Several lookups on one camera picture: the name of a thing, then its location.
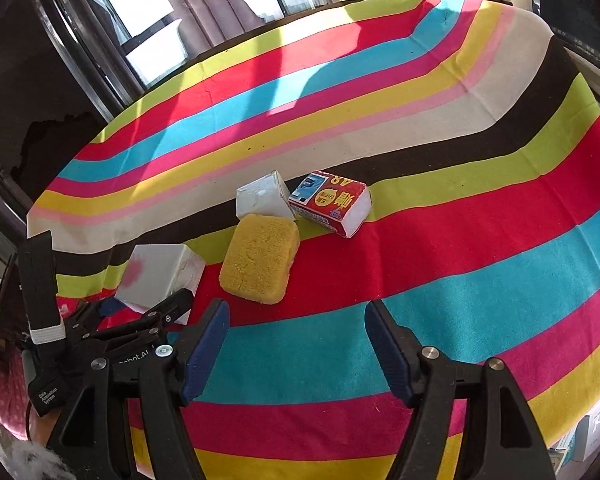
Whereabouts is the white box with grey print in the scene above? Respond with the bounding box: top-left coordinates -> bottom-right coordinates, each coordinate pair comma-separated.
572,397 -> 600,462

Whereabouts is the small white carton box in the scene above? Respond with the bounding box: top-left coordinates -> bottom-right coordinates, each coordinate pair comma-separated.
235,169 -> 297,224

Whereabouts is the large white carton box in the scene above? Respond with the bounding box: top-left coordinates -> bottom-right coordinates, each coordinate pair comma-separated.
114,243 -> 207,325

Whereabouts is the brown wooden frame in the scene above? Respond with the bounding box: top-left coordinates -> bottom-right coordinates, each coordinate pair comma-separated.
0,255 -> 26,351

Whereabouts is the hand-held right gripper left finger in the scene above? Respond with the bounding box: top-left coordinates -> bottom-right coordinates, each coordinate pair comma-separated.
46,298 -> 231,480

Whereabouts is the pink dotted cloth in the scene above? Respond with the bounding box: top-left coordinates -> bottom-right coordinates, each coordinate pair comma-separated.
0,350 -> 31,443

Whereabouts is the red white printed box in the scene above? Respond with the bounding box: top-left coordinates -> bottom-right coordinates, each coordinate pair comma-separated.
288,170 -> 373,239

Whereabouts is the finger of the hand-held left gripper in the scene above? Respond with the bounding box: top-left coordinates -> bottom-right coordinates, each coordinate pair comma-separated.
62,300 -> 116,333
107,287 -> 196,345

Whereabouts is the yellow sponge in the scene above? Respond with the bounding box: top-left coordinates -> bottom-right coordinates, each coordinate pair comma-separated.
218,213 -> 301,305

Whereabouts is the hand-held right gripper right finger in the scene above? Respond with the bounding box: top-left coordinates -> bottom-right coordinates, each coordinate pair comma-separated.
364,299 -> 557,480

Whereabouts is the striped colourful tablecloth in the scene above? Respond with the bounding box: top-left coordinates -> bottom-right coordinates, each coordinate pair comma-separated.
26,0 -> 600,480

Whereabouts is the window with dark frame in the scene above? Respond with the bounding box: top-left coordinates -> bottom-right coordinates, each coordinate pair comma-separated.
30,0 -> 361,111

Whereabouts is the teal white box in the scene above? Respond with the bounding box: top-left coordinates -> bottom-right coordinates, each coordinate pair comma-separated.
550,427 -> 578,472

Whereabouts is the white fluffy tuft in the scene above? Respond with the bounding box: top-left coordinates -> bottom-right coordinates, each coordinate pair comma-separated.
10,442 -> 76,480

